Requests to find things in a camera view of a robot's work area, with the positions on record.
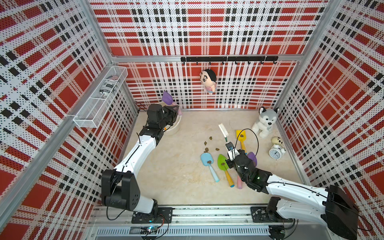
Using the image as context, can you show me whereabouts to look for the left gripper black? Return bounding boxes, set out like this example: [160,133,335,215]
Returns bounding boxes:
[159,104,179,129]

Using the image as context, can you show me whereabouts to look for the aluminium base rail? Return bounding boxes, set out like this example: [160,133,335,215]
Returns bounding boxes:
[86,203,337,238]

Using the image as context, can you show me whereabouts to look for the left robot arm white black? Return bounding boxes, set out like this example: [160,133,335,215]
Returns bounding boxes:
[101,104,179,223]

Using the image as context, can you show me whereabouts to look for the cartoon boy plush doll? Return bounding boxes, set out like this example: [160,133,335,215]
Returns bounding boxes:
[200,69,217,95]

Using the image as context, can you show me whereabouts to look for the skull alarm clock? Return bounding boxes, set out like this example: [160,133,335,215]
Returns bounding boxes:
[269,137,287,160]

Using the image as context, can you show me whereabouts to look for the purple pointed trowel rightmost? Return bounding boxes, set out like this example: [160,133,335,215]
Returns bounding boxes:
[247,152,258,167]

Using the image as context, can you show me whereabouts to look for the light blue trowel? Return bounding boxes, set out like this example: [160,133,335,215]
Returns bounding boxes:
[201,153,220,183]

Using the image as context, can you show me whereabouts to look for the green pointed trowel yellow handle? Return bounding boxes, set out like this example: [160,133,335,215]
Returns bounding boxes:
[218,154,235,188]

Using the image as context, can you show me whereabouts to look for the purple pointed trowel pink handle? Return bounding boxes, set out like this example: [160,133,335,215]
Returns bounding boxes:
[237,176,243,189]

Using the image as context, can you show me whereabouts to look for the cream plastic bucket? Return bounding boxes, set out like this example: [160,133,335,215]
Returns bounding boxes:
[165,102,183,136]

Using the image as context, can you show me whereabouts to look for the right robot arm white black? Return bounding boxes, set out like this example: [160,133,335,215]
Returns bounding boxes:
[226,149,359,240]

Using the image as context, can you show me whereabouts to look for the green white scrub brush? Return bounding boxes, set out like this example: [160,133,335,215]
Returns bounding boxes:
[219,124,229,143]

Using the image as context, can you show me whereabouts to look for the black hook rail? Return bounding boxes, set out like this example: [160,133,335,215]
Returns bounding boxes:
[181,56,279,63]

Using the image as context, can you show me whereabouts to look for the can on shelf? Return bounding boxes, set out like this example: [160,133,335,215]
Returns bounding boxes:
[99,79,118,97]

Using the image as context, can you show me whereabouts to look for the clear wall shelf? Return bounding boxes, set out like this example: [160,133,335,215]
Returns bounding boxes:
[74,66,128,129]

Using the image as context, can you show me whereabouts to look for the husky plush toy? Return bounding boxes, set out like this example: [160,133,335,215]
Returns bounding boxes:
[252,107,280,139]

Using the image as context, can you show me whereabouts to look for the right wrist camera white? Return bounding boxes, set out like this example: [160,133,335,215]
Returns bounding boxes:
[225,142,240,161]

